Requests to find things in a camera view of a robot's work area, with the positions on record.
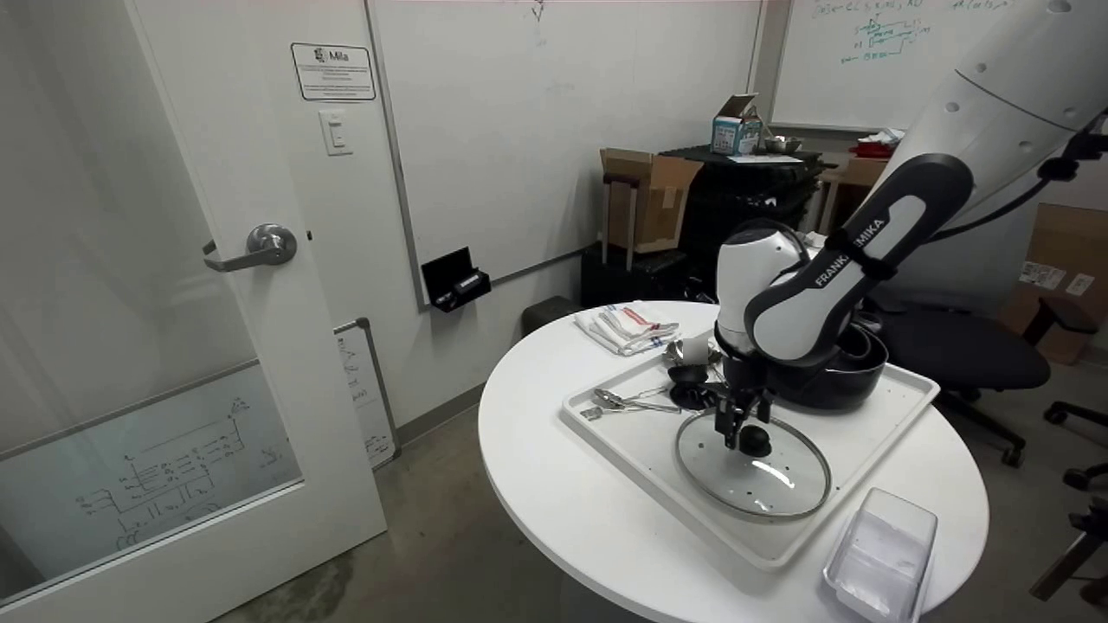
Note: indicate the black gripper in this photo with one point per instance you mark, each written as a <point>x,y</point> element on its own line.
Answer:
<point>747,392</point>

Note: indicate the glass pot lid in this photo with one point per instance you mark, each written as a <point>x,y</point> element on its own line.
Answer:
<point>773,472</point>

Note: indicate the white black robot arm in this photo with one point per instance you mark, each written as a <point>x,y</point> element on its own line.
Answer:
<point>1001,113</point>

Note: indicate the white plastic tray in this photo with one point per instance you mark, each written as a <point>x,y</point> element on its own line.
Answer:
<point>643,444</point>

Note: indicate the white folded cloth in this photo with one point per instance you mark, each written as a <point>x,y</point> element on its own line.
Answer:
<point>623,331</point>

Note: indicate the metal spoon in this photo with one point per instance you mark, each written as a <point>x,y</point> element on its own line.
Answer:
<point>607,400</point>

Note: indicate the round white table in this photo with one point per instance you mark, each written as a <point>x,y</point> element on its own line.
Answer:
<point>620,543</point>

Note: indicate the clear plastic container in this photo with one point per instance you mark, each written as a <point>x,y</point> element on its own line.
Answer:
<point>880,563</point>

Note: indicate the black trash bin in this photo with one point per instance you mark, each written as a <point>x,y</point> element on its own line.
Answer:
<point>544,311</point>

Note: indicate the cardboard box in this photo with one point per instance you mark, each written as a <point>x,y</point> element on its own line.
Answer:
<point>645,197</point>

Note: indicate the black office chair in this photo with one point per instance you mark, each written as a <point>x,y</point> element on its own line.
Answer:
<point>970,353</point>

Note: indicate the black marker holder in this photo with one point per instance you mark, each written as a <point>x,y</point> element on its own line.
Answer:
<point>455,280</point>

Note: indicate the black pot with handle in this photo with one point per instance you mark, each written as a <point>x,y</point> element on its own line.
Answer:
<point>832,385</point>

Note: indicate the wall whiteboard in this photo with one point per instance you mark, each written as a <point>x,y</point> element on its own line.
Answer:
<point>499,108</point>

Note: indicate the white door with handle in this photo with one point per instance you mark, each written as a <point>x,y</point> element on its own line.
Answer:
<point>173,421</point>

